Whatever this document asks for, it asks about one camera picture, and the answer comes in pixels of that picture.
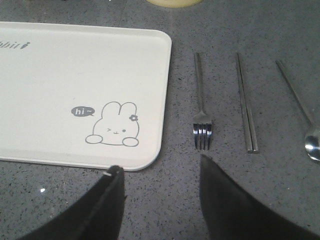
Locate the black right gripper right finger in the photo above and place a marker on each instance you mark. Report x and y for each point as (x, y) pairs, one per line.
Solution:
(231, 213)

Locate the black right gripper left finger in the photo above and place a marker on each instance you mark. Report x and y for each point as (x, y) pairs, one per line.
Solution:
(97, 215)

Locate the silver chopstick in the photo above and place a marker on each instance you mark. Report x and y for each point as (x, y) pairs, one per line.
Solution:
(245, 118)
(249, 109)

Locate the silver fork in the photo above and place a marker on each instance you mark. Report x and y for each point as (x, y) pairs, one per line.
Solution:
(202, 122)

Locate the silver spoon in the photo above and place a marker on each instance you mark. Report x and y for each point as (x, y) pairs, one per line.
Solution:
(312, 136)

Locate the cream rabbit serving tray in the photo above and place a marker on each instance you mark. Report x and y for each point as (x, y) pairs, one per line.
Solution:
(82, 96)

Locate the wooden mug tree stand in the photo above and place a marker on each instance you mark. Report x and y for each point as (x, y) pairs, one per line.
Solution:
(174, 3)

